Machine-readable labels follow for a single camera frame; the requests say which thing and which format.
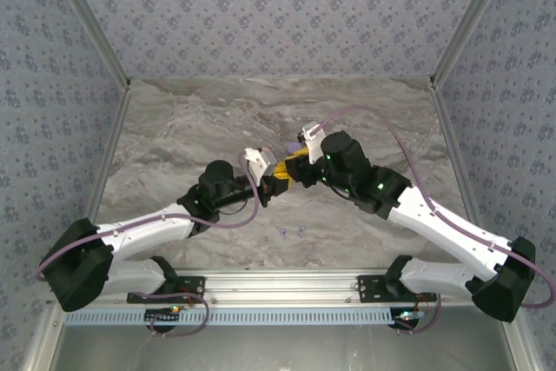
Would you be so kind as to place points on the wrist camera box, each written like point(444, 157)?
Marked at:
point(260, 162)
point(312, 136)

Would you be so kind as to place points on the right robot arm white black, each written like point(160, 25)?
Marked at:
point(447, 232)

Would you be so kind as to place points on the aluminium table side rail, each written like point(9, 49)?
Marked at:
point(447, 127)
point(114, 136)

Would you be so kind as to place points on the wide aluminium base rail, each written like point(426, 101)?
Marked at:
point(282, 286)

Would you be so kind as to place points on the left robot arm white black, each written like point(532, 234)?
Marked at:
point(143, 227)

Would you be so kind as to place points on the aluminium corner post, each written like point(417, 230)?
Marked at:
point(90, 19)
point(470, 19)

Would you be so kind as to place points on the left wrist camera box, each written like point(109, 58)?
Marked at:
point(260, 162)

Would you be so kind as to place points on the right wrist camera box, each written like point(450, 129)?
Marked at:
point(312, 136)

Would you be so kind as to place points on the black controller board with LED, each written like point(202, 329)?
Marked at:
point(408, 316)
point(163, 314)

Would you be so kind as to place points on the grey metal lower panel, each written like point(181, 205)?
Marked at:
point(278, 349)

